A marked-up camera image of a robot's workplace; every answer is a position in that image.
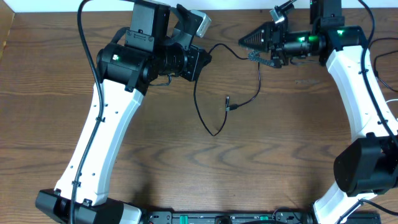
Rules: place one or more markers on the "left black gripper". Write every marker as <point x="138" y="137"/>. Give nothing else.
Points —
<point x="195" y="63"/>

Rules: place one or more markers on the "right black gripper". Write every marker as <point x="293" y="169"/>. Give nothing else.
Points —
<point x="274" y="45"/>

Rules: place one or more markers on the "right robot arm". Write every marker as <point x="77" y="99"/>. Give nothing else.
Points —
<point x="368" y="166"/>

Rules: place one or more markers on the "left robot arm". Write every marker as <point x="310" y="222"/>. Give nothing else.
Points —
<point x="122" y="76"/>

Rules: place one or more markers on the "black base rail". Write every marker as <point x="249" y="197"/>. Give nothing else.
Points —
<point x="282" y="216"/>

